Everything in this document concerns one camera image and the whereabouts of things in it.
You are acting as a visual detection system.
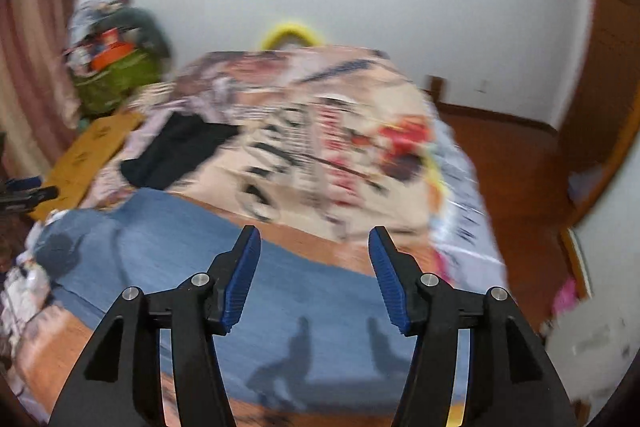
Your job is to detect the yellow round object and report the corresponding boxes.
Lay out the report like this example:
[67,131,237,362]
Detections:
[257,22,325,52]

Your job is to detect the blue denim pants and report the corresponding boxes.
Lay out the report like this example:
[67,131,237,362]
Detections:
[32,187,473,414]

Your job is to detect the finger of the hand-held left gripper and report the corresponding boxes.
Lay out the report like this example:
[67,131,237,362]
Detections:
[0,177,60,214]

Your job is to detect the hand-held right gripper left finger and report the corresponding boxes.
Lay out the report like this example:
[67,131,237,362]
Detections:
[48,225,262,427]

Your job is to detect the printed blanket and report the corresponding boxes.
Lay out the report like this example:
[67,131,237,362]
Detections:
[10,47,508,427]

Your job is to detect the green and red fabric pile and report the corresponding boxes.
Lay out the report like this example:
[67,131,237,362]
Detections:
[74,49,168,116]

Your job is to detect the pile of colourful clutter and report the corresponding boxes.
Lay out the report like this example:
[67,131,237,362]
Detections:
[62,0,138,75]

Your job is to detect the white crumpled cloth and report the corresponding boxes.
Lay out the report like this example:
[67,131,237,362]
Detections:
[0,222,53,350]

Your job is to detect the dark green bundle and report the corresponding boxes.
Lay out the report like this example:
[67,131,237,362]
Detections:
[120,7,173,60]

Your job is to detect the wooden door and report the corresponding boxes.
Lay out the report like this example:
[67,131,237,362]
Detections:
[554,0,640,228]

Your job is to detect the pink object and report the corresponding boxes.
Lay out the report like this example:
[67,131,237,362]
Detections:
[552,277,581,315]

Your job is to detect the black pants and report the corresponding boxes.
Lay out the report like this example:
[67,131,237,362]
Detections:
[120,113,241,190]

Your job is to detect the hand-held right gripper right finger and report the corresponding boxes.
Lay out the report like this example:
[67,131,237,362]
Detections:
[368,226,578,427]

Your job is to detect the pink striped curtain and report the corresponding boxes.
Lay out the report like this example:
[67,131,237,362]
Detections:
[0,0,98,175]

